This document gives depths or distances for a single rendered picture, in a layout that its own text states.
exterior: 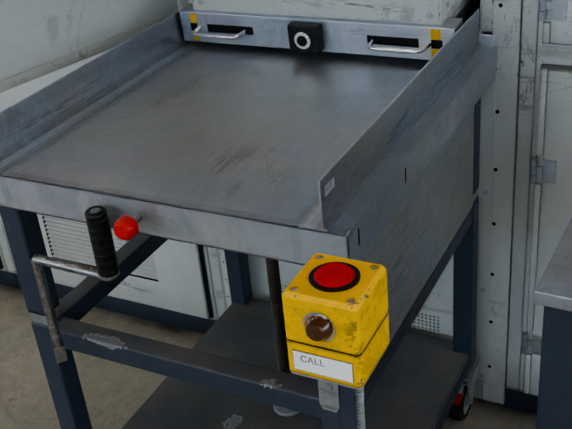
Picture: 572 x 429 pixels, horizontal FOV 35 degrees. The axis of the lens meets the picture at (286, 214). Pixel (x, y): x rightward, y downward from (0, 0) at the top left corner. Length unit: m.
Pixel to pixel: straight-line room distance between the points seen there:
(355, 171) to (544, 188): 0.64
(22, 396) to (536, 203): 1.28
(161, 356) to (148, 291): 0.93
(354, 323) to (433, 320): 1.16
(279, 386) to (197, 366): 0.14
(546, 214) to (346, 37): 0.51
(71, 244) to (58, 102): 0.96
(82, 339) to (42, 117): 0.36
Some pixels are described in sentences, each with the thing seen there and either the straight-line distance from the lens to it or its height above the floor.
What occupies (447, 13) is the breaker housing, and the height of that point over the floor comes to 0.91.
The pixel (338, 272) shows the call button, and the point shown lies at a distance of 0.86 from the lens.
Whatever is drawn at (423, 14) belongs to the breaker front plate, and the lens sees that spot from 1.55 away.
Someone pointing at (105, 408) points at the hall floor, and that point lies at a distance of 2.18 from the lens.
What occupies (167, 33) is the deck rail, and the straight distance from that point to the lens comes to 1.74.
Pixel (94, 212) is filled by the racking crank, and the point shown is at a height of 0.81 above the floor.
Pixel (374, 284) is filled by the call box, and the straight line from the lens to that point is 0.86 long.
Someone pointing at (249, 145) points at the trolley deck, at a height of 0.82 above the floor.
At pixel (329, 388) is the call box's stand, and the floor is 0.78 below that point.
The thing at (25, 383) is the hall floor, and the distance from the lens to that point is 2.32.
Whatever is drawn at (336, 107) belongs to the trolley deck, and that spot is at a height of 0.82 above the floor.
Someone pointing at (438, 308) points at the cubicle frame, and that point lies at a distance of 1.97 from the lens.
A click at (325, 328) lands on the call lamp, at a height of 0.88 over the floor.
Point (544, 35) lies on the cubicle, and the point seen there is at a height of 0.86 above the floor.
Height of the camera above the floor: 1.38
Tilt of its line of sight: 29 degrees down
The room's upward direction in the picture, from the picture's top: 6 degrees counter-clockwise
